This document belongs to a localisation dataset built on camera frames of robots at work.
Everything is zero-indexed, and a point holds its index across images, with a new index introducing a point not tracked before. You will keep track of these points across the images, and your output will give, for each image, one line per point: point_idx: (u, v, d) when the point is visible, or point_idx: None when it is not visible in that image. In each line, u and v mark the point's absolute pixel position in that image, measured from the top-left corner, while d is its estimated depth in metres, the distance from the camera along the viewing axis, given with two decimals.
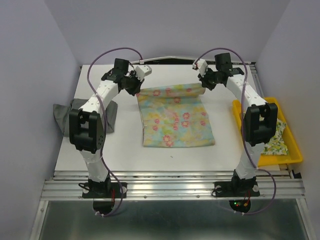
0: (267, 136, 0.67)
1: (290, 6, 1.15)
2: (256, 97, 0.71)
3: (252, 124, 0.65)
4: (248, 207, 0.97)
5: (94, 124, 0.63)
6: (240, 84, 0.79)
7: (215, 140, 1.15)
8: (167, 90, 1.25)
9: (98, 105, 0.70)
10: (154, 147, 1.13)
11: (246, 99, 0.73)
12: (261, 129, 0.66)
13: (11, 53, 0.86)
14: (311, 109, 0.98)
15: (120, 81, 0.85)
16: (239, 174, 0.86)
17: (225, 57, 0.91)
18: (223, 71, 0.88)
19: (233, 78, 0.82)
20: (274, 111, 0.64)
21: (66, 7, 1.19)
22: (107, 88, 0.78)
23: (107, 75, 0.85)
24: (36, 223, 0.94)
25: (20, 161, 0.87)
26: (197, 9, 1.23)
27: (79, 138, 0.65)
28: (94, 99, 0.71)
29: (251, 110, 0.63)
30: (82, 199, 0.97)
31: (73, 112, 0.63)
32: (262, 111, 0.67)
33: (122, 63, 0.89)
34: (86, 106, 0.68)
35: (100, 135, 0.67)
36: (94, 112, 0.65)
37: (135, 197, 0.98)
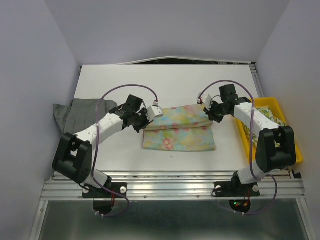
0: (285, 164, 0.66)
1: (290, 5, 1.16)
2: (267, 121, 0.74)
3: (268, 151, 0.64)
4: (248, 207, 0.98)
5: (81, 154, 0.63)
6: (247, 111, 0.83)
7: (215, 145, 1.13)
8: (174, 125, 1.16)
9: (94, 136, 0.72)
10: (154, 149, 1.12)
11: (257, 124, 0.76)
12: (279, 155, 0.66)
13: (11, 53, 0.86)
14: (312, 109, 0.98)
15: (126, 118, 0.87)
16: (241, 179, 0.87)
17: (229, 89, 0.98)
18: (230, 101, 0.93)
19: (241, 107, 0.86)
20: (289, 134, 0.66)
21: (66, 7, 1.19)
22: (111, 121, 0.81)
23: (116, 110, 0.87)
24: (36, 223, 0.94)
25: (20, 160, 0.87)
26: (197, 9, 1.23)
27: (62, 165, 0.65)
28: (93, 128, 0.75)
29: (265, 134, 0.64)
30: (82, 199, 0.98)
31: (66, 137, 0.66)
32: (277, 136, 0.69)
33: (134, 102, 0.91)
34: (82, 133, 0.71)
35: (85, 168, 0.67)
36: (87, 142, 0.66)
37: (135, 196, 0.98)
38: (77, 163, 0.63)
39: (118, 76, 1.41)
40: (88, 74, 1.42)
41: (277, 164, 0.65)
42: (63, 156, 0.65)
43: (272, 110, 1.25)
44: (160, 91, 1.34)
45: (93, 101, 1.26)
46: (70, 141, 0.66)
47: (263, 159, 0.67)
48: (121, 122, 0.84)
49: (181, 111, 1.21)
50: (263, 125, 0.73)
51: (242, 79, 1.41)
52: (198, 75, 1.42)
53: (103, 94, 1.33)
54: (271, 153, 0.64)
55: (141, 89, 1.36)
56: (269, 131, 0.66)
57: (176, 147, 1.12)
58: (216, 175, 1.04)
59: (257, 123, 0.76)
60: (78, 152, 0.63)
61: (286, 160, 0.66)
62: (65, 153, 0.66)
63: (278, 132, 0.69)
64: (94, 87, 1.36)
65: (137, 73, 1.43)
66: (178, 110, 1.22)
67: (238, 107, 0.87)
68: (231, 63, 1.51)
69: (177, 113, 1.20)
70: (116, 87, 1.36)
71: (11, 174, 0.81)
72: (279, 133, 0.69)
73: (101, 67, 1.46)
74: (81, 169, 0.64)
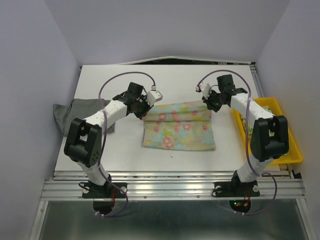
0: (279, 152, 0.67)
1: (290, 6, 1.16)
2: (262, 111, 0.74)
3: (263, 138, 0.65)
4: (248, 207, 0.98)
5: (92, 136, 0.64)
6: (243, 101, 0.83)
7: (215, 145, 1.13)
8: (173, 113, 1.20)
9: (103, 121, 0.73)
10: (154, 148, 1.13)
11: (252, 113, 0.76)
12: (272, 143, 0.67)
13: (11, 53, 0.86)
14: (312, 109, 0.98)
15: (129, 105, 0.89)
16: (240, 178, 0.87)
17: (227, 79, 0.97)
18: (227, 92, 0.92)
19: (237, 97, 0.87)
20: (283, 123, 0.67)
21: (66, 7, 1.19)
22: (115, 107, 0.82)
23: (119, 97, 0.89)
24: (36, 223, 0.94)
25: (20, 161, 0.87)
26: (197, 10, 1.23)
27: (73, 149, 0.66)
28: (100, 113, 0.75)
29: (259, 123, 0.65)
30: (82, 199, 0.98)
31: (75, 122, 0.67)
32: (271, 125, 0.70)
33: (136, 89, 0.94)
34: (90, 118, 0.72)
35: (96, 150, 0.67)
36: (96, 126, 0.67)
37: (135, 197, 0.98)
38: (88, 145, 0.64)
39: (119, 76, 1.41)
40: (88, 74, 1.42)
41: (271, 151, 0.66)
42: (74, 141, 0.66)
43: (272, 110, 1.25)
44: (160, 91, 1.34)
45: (92, 101, 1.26)
46: (80, 125, 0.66)
47: (258, 148, 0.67)
48: (124, 108, 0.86)
49: (180, 107, 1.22)
50: (259, 115, 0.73)
51: (242, 79, 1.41)
52: (198, 75, 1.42)
53: (103, 94, 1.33)
54: (266, 141, 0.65)
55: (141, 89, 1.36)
56: (263, 120, 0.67)
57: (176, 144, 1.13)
58: (216, 175, 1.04)
59: (252, 113, 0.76)
60: (89, 134, 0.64)
61: (280, 148, 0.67)
62: (76, 137, 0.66)
63: (272, 122, 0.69)
64: (94, 87, 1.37)
65: (137, 73, 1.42)
66: (178, 105, 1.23)
67: (234, 97, 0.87)
68: (232, 63, 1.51)
69: (176, 108, 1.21)
70: (116, 87, 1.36)
71: (11, 174, 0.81)
72: (273, 123, 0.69)
73: (100, 67, 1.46)
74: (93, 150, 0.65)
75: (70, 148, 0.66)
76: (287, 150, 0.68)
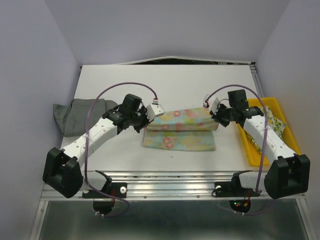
0: (296, 191, 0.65)
1: (290, 6, 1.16)
2: (282, 146, 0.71)
3: (281, 181, 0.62)
4: (248, 207, 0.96)
5: (68, 172, 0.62)
6: (261, 129, 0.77)
7: (215, 145, 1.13)
8: (177, 124, 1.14)
9: (83, 150, 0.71)
10: (154, 147, 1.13)
11: (270, 147, 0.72)
12: (291, 185, 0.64)
13: (11, 53, 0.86)
14: (312, 109, 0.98)
15: (121, 123, 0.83)
16: (242, 184, 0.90)
17: (240, 95, 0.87)
18: (240, 111, 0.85)
19: (252, 121, 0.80)
20: (304, 164, 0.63)
21: (65, 7, 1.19)
22: (102, 130, 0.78)
23: (110, 112, 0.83)
24: (36, 224, 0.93)
25: (20, 160, 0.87)
26: (197, 10, 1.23)
27: (51, 180, 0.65)
28: (82, 140, 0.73)
29: (279, 164, 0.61)
30: (82, 199, 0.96)
31: (53, 153, 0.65)
32: (291, 163, 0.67)
33: (132, 103, 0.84)
34: (69, 146, 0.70)
35: (76, 182, 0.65)
36: (75, 160, 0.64)
37: (135, 197, 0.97)
38: (64, 180, 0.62)
39: (119, 76, 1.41)
40: (88, 74, 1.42)
41: (286, 192, 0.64)
42: (51, 172, 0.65)
43: (272, 110, 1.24)
44: (160, 91, 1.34)
45: (92, 101, 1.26)
46: (57, 156, 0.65)
47: (272, 188, 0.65)
48: (114, 127, 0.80)
49: (184, 118, 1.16)
50: (278, 151, 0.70)
51: (242, 79, 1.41)
52: (199, 75, 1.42)
53: (104, 94, 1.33)
54: (284, 184, 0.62)
55: (142, 89, 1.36)
56: (283, 160, 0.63)
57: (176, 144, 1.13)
58: (217, 175, 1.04)
59: (270, 147, 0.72)
60: (65, 169, 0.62)
61: (298, 189, 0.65)
62: (54, 168, 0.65)
63: (291, 160, 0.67)
64: (94, 87, 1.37)
65: (137, 72, 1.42)
66: (181, 116, 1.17)
67: (249, 120, 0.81)
68: (232, 63, 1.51)
69: (180, 119, 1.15)
70: (116, 87, 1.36)
71: (11, 174, 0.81)
72: (293, 161, 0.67)
73: (100, 67, 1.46)
74: (70, 185, 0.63)
75: (48, 179, 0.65)
76: (307, 188, 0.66)
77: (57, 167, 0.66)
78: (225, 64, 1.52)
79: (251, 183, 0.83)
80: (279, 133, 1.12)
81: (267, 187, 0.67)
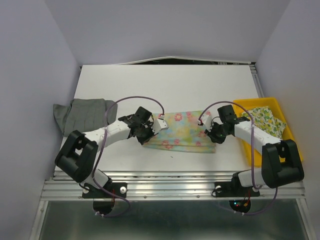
0: (293, 178, 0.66)
1: (290, 6, 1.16)
2: (268, 136, 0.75)
3: (274, 164, 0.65)
4: (248, 207, 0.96)
5: (87, 153, 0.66)
6: (247, 129, 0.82)
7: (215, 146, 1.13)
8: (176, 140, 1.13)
9: (101, 138, 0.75)
10: (154, 148, 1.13)
11: (259, 139, 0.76)
12: (286, 170, 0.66)
13: (11, 53, 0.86)
14: (312, 109, 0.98)
15: (133, 128, 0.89)
16: (242, 182, 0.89)
17: (227, 109, 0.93)
18: (229, 122, 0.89)
19: (240, 125, 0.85)
20: (291, 147, 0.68)
21: (65, 7, 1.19)
22: (118, 127, 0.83)
23: (125, 118, 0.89)
24: (36, 223, 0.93)
25: (20, 161, 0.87)
26: (197, 10, 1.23)
27: (64, 161, 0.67)
28: (101, 131, 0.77)
29: (268, 148, 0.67)
30: (82, 199, 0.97)
31: (73, 134, 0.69)
32: (280, 150, 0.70)
33: (143, 114, 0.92)
34: (90, 133, 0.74)
35: (88, 167, 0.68)
36: (93, 143, 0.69)
37: (135, 197, 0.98)
38: (80, 161, 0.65)
39: (119, 76, 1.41)
40: (88, 74, 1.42)
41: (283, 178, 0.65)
42: (67, 152, 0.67)
43: (272, 110, 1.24)
44: (160, 91, 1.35)
45: (92, 100, 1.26)
46: (78, 138, 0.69)
47: (269, 174, 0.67)
48: (128, 129, 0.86)
49: (184, 123, 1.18)
50: (265, 140, 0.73)
51: (242, 79, 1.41)
52: (199, 75, 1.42)
53: (104, 94, 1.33)
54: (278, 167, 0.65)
55: (142, 89, 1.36)
56: (273, 146, 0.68)
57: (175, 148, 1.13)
58: (217, 176, 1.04)
59: (258, 139, 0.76)
60: (84, 150, 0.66)
61: (294, 175, 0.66)
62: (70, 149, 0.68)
63: (281, 147, 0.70)
64: (94, 87, 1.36)
65: (137, 72, 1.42)
66: (182, 121, 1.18)
67: (237, 125, 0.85)
68: (232, 63, 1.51)
69: (180, 125, 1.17)
70: (116, 87, 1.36)
71: (11, 174, 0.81)
72: (282, 147, 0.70)
73: (100, 67, 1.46)
74: (83, 167, 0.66)
75: (62, 159, 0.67)
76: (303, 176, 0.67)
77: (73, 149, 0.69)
78: (225, 64, 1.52)
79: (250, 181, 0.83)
80: (279, 133, 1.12)
81: (264, 175, 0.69)
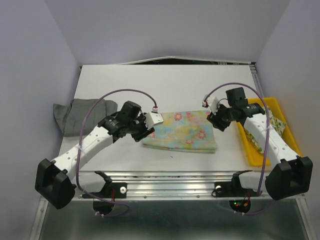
0: (297, 192, 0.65)
1: (290, 6, 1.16)
2: (284, 147, 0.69)
3: (283, 185, 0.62)
4: (248, 207, 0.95)
5: (58, 186, 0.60)
6: (262, 130, 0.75)
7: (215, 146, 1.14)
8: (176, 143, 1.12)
9: (75, 162, 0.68)
10: (154, 148, 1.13)
11: (272, 149, 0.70)
12: (292, 185, 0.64)
13: (10, 53, 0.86)
14: (312, 109, 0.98)
15: (117, 131, 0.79)
16: (242, 183, 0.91)
17: (238, 94, 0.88)
18: (240, 109, 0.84)
19: (253, 120, 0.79)
20: (307, 167, 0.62)
21: (65, 7, 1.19)
22: (96, 139, 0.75)
23: (106, 121, 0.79)
24: (36, 223, 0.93)
25: (20, 160, 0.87)
26: (197, 10, 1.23)
27: (42, 191, 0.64)
28: (74, 151, 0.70)
29: (282, 168, 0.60)
30: (82, 199, 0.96)
31: (43, 164, 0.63)
32: (292, 164, 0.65)
33: (130, 111, 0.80)
34: (61, 159, 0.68)
35: (66, 194, 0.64)
36: (64, 173, 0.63)
37: (135, 197, 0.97)
38: (54, 193, 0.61)
39: (118, 76, 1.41)
40: (88, 74, 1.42)
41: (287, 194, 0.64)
42: (42, 183, 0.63)
43: (272, 110, 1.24)
44: (160, 91, 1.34)
45: (92, 101, 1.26)
46: (48, 168, 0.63)
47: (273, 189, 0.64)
48: (109, 136, 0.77)
49: (184, 123, 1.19)
50: (280, 152, 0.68)
51: (242, 78, 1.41)
52: (199, 75, 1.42)
53: (104, 94, 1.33)
54: (286, 187, 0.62)
55: (141, 89, 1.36)
56: (286, 164, 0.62)
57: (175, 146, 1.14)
58: (216, 175, 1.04)
59: (272, 147, 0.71)
60: (55, 183, 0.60)
61: (299, 191, 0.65)
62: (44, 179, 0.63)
63: (293, 161, 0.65)
64: (94, 87, 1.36)
65: (137, 72, 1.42)
66: (182, 121, 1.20)
67: (250, 120, 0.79)
68: (232, 63, 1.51)
69: (180, 124, 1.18)
70: (116, 87, 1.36)
71: (11, 174, 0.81)
72: (294, 162, 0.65)
73: (100, 67, 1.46)
74: (60, 197, 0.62)
75: (39, 189, 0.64)
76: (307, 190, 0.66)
77: (49, 177, 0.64)
78: (225, 64, 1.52)
79: (252, 184, 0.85)
80: (279, 133, 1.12)
81: (267, 186, 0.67)
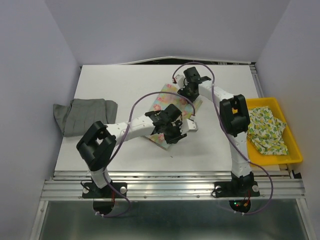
0: (244, 124, 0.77)
1: (290, 6, 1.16)
2: (225, 93, 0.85)
3: (228, 115, 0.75)
4: (248, 207, 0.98)
5: (105, 146, 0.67)
6: (209, 88, 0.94)
7: (216, 146, 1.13)
8: None
9: (122, 133, 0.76)
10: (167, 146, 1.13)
11: (217, 97, 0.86)
12: (237, 119, 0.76)
13: (9, 53, 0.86)
14: (312, 109, 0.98)
15: (158, 126, 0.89)
16: (237, 173, 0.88)
17: (192, 71, 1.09)
18: (195, 81, 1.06)
19: (203, 85, 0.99)
20: (242, 100, 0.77)
21: (65, 7, 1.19)
22: (142, 123, 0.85)
23: (152, 114, 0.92)
24: (36, 223, 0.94)
25: (20, 161, 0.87)
26: (197, 9, 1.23)
27: (84, 148, 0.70)
28: (124, 125, 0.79)
29: (223, 103, 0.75)
30: (82, 199, 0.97)
31: (97, 125, 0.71)
32: (233, 103, 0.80)
33: (172, 112, 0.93)
34: (112, 126, 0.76)
35: (103, 160, 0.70)
36: (112, 137, 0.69)
37: (135, 197, 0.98)
38: (96, 153, 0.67)
39: (118, 76, 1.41)
40: (88, 74, 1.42)
41: (235, 126, 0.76)
42: (88, 140, 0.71)
43: (272, 110, 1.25)
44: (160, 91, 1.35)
45: (92, 100, 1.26)
46: (99, 130, 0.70)
47: (225, 123, 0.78)
48: (152, 126, 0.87)
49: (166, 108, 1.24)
50: (222, 97, 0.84)
51: (242, 78, 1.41)
52: None
53: (104, 94, 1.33)
54: (231, 118, 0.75)
55: (142, 89, 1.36)
56: (226, 101, 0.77)
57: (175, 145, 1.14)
58: (216, 175, 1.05)
59: (217, 96, 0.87)
60: (103, 142, 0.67)
61: (244, 122, 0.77)
62: (91, 138, 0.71)
63: (234, 101, 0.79)
64: (93, 87, 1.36)
65: (137, 72, 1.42)
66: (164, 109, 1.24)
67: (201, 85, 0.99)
68: (232, 63, 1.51)
69: None
70: (115, 87, 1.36)
71: (11, 175, 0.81)
72: (235, 101, 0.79)
73: (101, 67, 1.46)
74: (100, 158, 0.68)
75: (82, 145, 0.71)
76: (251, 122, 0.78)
77: (94, 138, 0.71)
78: (225, 64, 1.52)
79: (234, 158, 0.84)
80: (279, 133, 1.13)
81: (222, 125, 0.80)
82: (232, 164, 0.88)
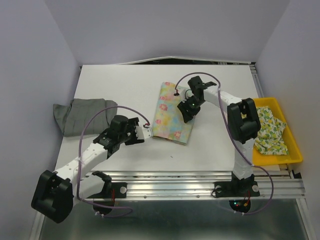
0: (254, 130, 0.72)
1: (289, 6, 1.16)
2: (232, 98, 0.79)
3: (236, 121, 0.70)
4: (248, 207, 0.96)
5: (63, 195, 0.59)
6: (214, 92, 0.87)
7: (217, 145, 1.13)
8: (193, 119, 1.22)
9: (76, 172, 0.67)
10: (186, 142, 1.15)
11: (224, 102, 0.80)
12: (247, 124, 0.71)
13: (10, 52, 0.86)
14: (312, 109, 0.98)
15: (112, 147, 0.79)
16: (237, 175, 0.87)
17: (195, 80, 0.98)
18: (199, 88, 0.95)
19: (208, 90, 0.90)
20: (251, 105, 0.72)
21: (65, 7, 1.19)
22: (93, 153, 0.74)
23: (100, 138, 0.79)
24: (36, 223, 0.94)
25: (20, 160, 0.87)
26: (196, 9, 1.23)
27: (41, 204, 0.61)
28: (75, 162, 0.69)
29: (232, 108, 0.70)
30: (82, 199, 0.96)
31: (45, 176, 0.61)
32: (242, 108, 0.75)
33: (120, 125, 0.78)
34: (61, 170, 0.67)
35: (67, 205, 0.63)
36: (67, 181, 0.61)
37: (134, 197, 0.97)
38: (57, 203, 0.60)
39: (118, 76, 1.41)
40: (88, 74, 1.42)
41: (245, 132, 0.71)
42: (42, 195, 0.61)
43: (272, 110, 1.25)
44: (160, 90, 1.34)
45: (92, 100, 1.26)
46: (49, 179, 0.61)
47: (234, 129, 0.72)
48: (105, 151, 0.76)
49: (172, 104, 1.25)
50: (229, 101, 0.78)
51: (242, 78, 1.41)
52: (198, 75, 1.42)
53: (104, 94, 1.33)
54: (241, 124, 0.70)
55: (142, 89, 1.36)
56: (235, 106, 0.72)
57: (191, 140, 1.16)
58: (216, 175, 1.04)
59: (224, 101, 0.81)
60: (58, 192, 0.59)
61: (253, 128, 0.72)
62: (45, 191, 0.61)
63: (242, 106, 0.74)
64: (93, 88, 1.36)
65: (136, 72, 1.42)
66: (170, 106, 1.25)
67: (207, 91, 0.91)
68: (232, 63, 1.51)
69: (172, 109, 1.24)
70: (115, 87, 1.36)
71: (11, 175, 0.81)
72: (243, 106, 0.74)
73: (100, 67, 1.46)
74: None
75: (37, 202, 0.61)
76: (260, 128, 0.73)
77: (48, 190, 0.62)
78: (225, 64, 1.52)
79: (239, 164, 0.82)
80: (279, 133, 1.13)
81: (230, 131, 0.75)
82: (234, 165, 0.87)
